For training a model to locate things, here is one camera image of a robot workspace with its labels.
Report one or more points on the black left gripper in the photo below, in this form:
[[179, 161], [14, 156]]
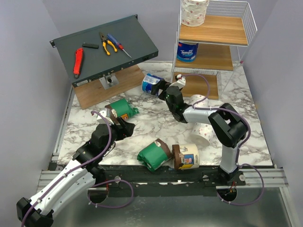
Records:
[[126, 129]]

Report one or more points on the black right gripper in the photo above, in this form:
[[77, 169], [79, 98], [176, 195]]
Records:
[[162, 89]]

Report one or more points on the blue white paper towel roll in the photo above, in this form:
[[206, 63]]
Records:
[[150, 80]]

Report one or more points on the green wrapped roll near left arm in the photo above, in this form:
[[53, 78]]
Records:
[[122, 108]]

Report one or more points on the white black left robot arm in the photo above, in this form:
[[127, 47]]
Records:
[[82, 172]]

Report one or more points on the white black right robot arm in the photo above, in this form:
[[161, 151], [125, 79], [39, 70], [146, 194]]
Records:
[[231, 129]]

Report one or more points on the floral paper roll on shelf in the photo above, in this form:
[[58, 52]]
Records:
[[193, 12]]

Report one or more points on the floral paper roll upper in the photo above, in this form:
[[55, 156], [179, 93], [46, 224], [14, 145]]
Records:
[[199, 101]]

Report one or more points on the green brown wrapped roll front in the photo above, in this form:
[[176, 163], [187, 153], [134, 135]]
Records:
[[154, 155]]

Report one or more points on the wooden board under chassis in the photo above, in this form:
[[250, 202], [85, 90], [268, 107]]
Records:
[[94, 93]]

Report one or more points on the blue red screwdriver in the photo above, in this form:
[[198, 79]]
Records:
[[119, 45]]

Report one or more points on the dark grey rack server chassis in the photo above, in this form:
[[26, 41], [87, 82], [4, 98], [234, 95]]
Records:
[[96, 64]]

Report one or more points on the floral paper roll lower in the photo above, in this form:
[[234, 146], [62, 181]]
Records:
[[202, 134]]

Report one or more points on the cream cartoon wrapped roll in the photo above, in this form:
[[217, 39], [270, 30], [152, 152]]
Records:
[[186, 156]]

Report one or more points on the black bit holder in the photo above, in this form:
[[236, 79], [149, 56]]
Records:
[[91, 46]]

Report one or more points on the red utility knife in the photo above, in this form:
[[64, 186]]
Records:
[[79, 54]]

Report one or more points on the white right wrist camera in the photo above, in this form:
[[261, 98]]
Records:
[[180, 82]]

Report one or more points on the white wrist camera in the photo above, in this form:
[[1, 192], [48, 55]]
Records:
[[104, 116], [180, 82]]

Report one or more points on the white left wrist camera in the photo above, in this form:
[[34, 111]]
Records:
[[104, 116]]

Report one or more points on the yellow handled pliers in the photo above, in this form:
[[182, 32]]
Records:
[[106, 42]]

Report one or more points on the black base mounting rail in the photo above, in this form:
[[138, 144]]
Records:
[[130, 181]]

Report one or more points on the white wire wooden shelf rack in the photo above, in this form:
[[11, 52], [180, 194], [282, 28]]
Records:
[[228, 27]]

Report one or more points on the aluminium extrusion rail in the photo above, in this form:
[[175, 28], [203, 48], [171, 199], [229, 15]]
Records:
[[272, 178]]

